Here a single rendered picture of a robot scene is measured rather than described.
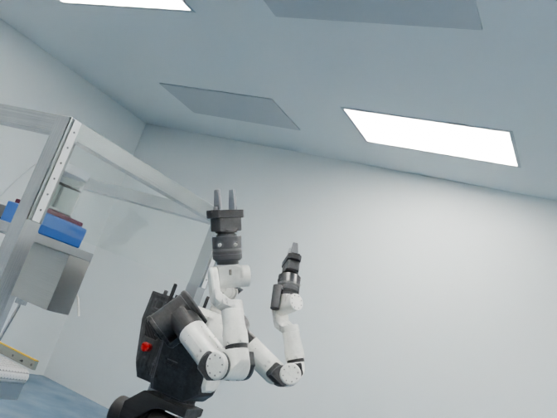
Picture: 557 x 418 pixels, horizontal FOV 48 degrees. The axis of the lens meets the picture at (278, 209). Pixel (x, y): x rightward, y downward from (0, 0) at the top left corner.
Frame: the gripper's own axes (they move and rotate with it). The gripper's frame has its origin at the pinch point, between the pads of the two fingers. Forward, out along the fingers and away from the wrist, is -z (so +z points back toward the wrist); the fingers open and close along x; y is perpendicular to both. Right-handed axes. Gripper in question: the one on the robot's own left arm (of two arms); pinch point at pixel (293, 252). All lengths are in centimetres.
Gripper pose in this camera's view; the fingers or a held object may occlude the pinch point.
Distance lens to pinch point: 251.5
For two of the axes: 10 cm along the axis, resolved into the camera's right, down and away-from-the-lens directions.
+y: -9.5, -2.4, -1.7
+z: -1.2, 8.5, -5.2
